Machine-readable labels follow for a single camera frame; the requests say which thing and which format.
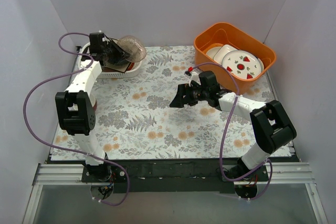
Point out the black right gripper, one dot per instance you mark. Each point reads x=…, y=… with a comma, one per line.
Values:
x=185, y=95

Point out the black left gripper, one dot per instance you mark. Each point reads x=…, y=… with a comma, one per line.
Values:
x=115, y=54

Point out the cream square flower plate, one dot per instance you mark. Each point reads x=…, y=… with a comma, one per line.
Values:
x=118, y=69

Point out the clear pink glass plate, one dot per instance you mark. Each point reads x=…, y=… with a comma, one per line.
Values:
x=133, y=47

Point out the black bowl with red interior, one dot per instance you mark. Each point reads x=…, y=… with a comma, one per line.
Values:
x=116, y=61

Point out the red plate with teal flower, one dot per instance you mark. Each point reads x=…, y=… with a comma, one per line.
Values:
x=130, y=67

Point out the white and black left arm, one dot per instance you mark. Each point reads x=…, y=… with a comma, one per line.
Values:
x=76, y=115

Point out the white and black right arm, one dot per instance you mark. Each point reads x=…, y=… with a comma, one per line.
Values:
x=271, y=124

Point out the white round plate in bin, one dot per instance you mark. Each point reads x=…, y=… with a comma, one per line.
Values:
x=212, y=52

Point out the orange plastic bin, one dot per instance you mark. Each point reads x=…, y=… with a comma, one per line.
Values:
x=224, y=33

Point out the white perforated plastic basket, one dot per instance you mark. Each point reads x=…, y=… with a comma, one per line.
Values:
x=110, y=75

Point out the red cup with white interior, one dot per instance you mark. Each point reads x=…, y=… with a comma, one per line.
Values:
x=95, y=104

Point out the white square dish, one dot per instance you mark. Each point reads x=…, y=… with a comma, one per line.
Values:
x=222, y=52

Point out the white plate with strawberries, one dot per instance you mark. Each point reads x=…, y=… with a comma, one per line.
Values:
x=243, y=64

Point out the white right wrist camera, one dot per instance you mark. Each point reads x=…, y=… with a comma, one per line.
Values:
x=192, y=74

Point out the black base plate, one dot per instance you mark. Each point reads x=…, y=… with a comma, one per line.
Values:
x=168, y=175

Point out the aluminium frame rail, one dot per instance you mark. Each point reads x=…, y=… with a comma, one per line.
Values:
x=278, y=173

